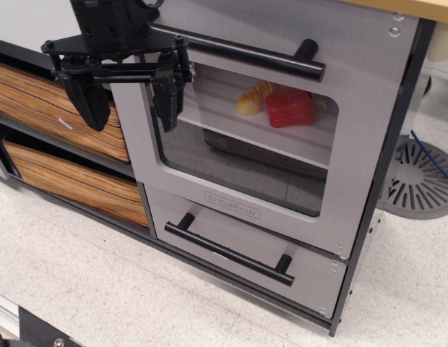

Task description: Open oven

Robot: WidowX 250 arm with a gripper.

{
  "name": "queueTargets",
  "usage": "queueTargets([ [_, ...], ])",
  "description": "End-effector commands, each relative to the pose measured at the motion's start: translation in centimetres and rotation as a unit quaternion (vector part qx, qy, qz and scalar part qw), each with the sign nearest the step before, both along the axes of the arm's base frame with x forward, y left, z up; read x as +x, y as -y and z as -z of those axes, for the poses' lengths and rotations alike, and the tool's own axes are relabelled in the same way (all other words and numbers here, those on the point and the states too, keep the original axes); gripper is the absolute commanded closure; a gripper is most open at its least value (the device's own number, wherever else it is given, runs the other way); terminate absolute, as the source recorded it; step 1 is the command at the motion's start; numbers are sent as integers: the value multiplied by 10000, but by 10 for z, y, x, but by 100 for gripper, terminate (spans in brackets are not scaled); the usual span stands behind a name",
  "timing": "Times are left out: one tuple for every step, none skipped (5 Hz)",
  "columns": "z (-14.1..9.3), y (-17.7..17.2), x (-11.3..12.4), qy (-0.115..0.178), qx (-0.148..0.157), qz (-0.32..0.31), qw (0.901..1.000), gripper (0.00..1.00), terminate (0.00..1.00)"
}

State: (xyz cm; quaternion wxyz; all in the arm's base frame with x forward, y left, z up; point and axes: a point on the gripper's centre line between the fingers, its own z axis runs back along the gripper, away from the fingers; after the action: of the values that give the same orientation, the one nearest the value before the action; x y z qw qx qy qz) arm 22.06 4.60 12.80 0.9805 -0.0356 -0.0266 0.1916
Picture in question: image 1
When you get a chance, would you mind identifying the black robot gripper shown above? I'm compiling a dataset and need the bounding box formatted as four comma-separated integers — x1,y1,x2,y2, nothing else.
41,1,192,132

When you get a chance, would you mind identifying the black toy kitchen frame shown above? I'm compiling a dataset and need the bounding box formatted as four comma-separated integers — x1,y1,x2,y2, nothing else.
0,19,436,337

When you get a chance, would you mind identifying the grey round floor base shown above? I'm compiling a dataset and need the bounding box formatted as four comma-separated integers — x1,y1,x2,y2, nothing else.
378,138,448,220

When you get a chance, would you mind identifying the upper wood-grain bin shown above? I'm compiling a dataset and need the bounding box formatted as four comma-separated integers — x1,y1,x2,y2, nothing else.
0,62,130,163

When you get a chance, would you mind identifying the wood-grain bin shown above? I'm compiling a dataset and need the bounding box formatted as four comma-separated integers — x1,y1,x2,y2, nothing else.
3,139,148,227
0,62,130,163

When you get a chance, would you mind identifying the blue cable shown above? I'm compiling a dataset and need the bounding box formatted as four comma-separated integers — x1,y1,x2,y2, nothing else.
410,129,448,181

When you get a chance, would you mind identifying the grey lower drawer front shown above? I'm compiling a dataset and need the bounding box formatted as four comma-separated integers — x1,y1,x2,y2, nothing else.
146,188,346,319

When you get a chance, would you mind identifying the black oven door handle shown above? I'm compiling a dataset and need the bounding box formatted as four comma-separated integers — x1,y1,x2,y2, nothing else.
152,23,326,82

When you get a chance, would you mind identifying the wooden countertop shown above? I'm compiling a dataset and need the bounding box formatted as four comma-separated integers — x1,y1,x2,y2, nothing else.
347,0,448,24

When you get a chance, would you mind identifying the black drawer handle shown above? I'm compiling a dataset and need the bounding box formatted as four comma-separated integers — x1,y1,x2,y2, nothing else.
165,213,295,287

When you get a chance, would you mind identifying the white oven shelf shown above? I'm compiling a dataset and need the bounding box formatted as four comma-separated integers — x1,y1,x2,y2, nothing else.
179,107,337,169

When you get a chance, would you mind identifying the grey toy oven door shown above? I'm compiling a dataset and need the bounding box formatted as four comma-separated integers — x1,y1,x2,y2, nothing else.
112,1,419,259

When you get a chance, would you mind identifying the red toy food block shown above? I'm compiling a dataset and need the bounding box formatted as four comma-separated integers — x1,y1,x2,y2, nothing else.
265,88,316,128

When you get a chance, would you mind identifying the lower wood-grain bin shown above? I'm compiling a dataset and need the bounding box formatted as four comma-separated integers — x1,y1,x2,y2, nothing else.
3,139,148,227

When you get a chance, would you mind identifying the toy bread loaf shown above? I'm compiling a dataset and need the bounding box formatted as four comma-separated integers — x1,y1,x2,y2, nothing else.
236,80,279,116

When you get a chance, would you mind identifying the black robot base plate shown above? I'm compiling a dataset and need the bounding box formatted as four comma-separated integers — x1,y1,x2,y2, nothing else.
18,306,82,347

